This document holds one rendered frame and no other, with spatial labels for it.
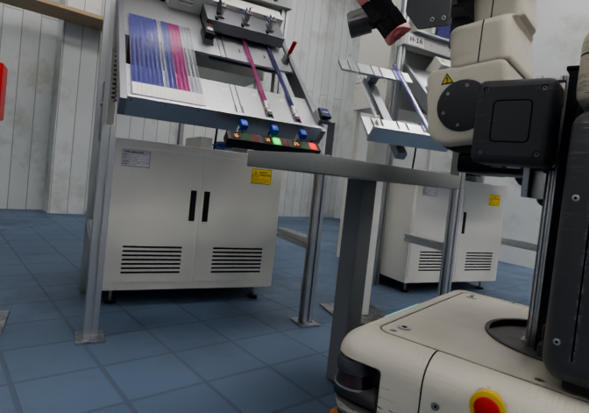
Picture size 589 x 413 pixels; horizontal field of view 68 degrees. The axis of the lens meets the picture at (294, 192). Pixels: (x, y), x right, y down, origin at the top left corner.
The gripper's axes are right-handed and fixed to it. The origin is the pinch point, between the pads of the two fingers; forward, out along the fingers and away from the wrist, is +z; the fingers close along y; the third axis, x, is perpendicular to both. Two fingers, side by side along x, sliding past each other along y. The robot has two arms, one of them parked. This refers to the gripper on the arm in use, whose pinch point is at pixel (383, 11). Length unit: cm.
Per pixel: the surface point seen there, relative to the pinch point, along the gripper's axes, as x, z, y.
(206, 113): -59, -19, 12
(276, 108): -46, -43, 1
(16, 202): -326, -190, 87
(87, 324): -116, 16, -18
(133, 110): -72, -7, 24
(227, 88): -55, -38, 17
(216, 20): -50, -63, 43
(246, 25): -44, -72, 37
